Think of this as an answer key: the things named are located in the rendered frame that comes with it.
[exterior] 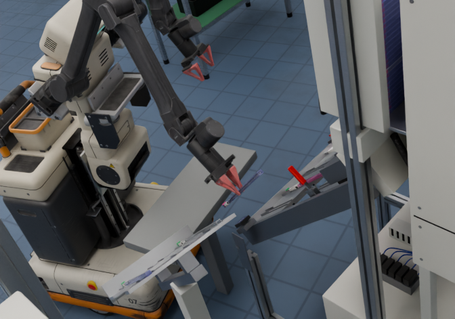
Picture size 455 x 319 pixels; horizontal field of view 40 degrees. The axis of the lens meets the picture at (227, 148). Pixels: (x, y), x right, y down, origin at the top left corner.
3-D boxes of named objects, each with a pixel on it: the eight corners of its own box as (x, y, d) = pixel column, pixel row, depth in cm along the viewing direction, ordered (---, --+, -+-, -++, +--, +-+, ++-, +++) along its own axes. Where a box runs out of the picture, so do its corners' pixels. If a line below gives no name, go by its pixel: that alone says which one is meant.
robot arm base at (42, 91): (48, 78, 212) (28, 100, 204) (58, 67, 206) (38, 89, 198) (68, 95, 214) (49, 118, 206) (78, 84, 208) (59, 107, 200)
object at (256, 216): (256, 241, 208) (242, 224, 208) (371, 130, 238) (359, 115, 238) (258, 240, 207) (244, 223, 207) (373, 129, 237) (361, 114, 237)
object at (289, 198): (252, 234, 207) (246, 227, 207) (369, 123, 237) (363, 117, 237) (277, 224, 190) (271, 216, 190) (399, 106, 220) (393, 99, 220)
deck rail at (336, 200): (252, 245, 207) (240, 230, 207) (256, 241, 208) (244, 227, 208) (375, 199, 144) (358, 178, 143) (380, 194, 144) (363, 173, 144)
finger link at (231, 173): (252, 183, 177) (229, 159, 177) (233, 200, 175) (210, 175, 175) (246, 188, 183) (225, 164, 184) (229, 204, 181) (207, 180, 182)
